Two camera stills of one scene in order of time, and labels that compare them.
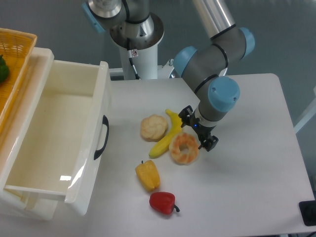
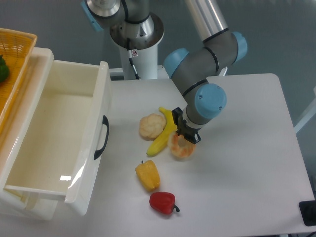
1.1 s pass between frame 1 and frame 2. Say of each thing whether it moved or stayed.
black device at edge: stayed
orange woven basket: stayed
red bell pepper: stayed
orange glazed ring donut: moved
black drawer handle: stayed
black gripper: moved
